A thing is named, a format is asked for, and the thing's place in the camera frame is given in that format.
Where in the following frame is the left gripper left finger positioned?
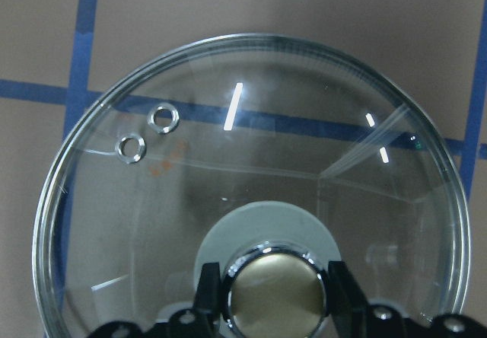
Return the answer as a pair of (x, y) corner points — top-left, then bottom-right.
(193, 262), (221, 322)

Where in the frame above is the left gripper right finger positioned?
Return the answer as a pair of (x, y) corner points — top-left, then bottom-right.
(328, 261), (370, 338)

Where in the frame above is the glass pot lid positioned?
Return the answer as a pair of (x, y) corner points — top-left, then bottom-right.
(32, 34), (486, 337)

